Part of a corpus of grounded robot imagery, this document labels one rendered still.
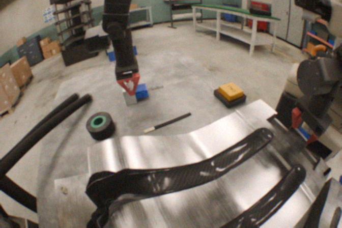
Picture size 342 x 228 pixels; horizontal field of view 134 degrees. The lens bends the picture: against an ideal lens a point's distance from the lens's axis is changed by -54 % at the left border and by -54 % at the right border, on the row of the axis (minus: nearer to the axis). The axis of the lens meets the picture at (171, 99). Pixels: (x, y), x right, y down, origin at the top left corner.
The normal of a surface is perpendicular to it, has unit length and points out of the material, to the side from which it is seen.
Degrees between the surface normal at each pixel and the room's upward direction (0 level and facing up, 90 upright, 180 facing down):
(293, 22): 90
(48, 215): 0
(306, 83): 90
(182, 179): 27
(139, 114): 0
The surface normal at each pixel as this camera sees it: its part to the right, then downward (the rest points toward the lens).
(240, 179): -0.09, -0.77
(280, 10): -0.94, 0.26
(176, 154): 0.36, -0.83
